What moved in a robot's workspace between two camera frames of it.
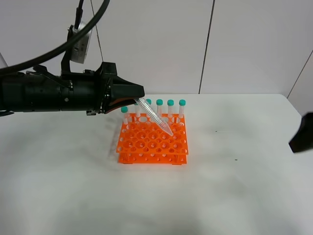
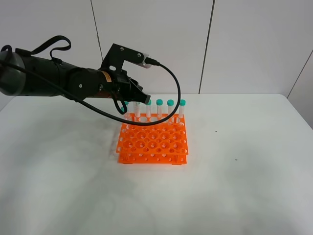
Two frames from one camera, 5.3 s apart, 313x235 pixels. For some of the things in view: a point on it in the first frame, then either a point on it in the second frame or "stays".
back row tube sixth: x=182 y=103 stays
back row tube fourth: x=159 y=103 stays
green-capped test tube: x=154 y=115 -> x=127 y=114
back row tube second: x=137 y=110 stays
